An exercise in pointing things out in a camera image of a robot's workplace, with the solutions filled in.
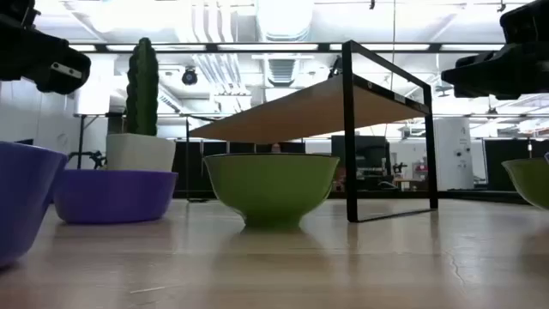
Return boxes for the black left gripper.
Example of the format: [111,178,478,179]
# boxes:
[0,19,92,95]

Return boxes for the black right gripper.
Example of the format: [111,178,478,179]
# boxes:
[441,40,549,100]

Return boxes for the green bowl floral inside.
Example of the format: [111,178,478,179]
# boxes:
[202,153,341,229]
[501,157,549,211]

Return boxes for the blue plate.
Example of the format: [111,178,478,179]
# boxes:
[0,141,69,268]

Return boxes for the purple mini bowl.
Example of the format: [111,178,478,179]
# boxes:
[53,169,178,225]

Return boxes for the white cylindrical column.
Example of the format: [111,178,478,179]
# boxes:
[432,118,475,191]

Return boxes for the black partition panel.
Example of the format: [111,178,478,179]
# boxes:
[171,141,306,192]
[483,137,549,192]

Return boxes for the green cactus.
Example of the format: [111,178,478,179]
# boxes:
[125,37,160,137]

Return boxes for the black computer monitor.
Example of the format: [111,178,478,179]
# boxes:
[330,135,392,191]

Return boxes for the black ceiling spotlight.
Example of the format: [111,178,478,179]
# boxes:
[181,66,199,86]

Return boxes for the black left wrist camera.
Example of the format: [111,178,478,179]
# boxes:
[0,0,38,29]

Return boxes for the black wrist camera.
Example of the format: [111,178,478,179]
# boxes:
[0,0,38,29]
[499,0,549,44]

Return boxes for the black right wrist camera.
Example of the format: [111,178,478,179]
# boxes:
[499,0,549,44]

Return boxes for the black aluminium table frame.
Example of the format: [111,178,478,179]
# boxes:
[171,190,528,205]

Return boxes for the wooden shelf black metal frame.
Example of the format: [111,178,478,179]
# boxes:
[186,39,439,223]

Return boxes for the silver ventilation duct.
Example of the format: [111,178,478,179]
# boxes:
[256,0,315,42]

